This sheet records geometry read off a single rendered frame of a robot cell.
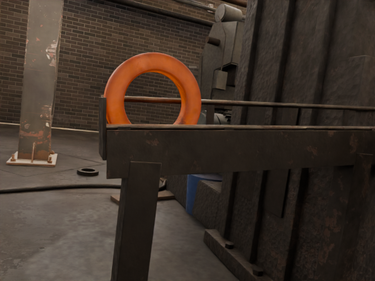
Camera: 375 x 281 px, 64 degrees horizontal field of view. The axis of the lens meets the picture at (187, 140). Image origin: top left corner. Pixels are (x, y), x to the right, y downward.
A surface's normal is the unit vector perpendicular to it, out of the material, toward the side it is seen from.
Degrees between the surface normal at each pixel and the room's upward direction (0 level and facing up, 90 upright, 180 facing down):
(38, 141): 90
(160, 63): 90
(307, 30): 90
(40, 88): 90
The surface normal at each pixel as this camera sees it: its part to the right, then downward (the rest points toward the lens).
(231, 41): -0.85, -0.06
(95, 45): 0.36, 0.13
